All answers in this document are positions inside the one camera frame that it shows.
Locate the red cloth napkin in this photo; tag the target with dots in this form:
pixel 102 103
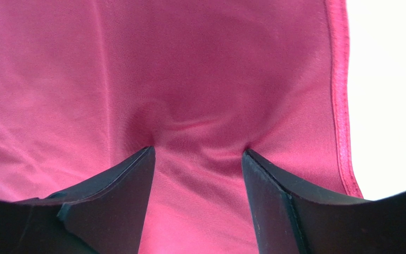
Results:
pixel 85 84

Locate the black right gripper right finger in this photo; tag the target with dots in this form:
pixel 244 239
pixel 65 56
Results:
pixel 292 215

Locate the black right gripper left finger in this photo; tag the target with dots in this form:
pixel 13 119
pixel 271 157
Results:
pixel 103 214

